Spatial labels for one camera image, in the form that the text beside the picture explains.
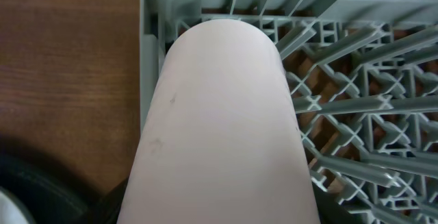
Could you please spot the pink cup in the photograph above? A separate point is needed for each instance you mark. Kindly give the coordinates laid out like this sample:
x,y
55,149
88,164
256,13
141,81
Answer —
x,y
221,141

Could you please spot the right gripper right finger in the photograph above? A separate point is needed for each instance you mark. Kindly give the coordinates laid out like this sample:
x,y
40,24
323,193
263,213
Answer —
x,y
331,212

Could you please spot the grey plate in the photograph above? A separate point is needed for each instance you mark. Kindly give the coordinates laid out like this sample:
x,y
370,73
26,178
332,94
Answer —
x,y
13,211

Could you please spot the round black tray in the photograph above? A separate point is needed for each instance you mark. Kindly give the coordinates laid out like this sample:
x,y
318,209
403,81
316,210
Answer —
x,y
49,190

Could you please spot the grey dishwasher rack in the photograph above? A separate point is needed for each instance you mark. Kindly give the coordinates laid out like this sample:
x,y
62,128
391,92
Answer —
x,y
363,78

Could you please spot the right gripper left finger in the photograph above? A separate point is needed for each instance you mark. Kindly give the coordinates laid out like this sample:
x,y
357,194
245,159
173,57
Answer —
x,y
106,211

